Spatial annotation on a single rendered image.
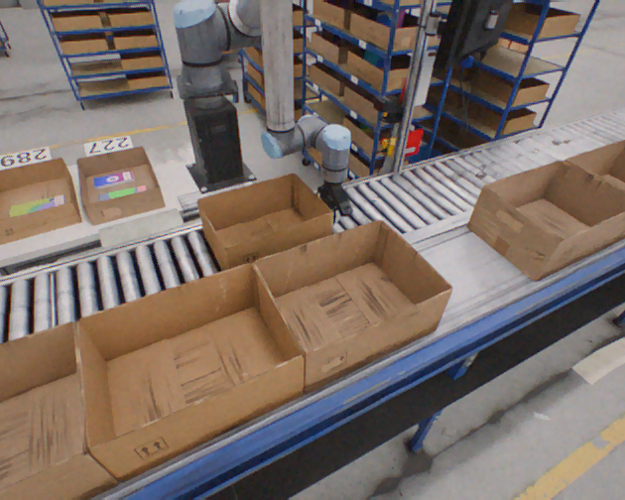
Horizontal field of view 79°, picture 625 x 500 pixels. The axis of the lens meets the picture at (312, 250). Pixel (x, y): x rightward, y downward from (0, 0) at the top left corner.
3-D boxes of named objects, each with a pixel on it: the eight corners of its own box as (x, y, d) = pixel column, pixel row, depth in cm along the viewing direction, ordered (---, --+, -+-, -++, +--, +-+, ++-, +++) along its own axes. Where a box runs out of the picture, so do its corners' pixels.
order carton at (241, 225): (295, 206, 159) (295, 172, 148) (331, 248, 141) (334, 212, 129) (203, 235, 144) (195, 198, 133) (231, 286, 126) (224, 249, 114)
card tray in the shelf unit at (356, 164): (337, 156, 273) (338, 143, 267) (372, 147, 284) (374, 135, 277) (369, 184, 248) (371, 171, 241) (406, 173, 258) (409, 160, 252)
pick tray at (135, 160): (149, 164, 181) (143, 145, 174) (167, 207, 157) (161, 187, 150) (84, 178, 171) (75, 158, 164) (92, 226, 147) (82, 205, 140)
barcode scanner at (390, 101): (368, 119, 167) (374, 95, 160) (390, 118, 172) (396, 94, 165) (377, 125, 163) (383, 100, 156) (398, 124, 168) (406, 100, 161)
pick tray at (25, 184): (71, 176, 172) (62, 156, 165) (82, 222, 148) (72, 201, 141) (-2, 192, 161) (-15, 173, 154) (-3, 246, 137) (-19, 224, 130)
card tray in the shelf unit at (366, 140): (341, 129, 260) (342, 115, 253) (379, 122, 270) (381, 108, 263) (373, 157, 234) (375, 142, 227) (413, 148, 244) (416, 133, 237)
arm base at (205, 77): (179, 75, 153) (173, 50, 146) (225, 72, 158) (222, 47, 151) (183, 94, 141) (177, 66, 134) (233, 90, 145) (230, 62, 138)
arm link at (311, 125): (289, 117, 127) (310, 132, 120) (316, 109, 132) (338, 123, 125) (289, 143, 133) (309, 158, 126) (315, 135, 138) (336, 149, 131)
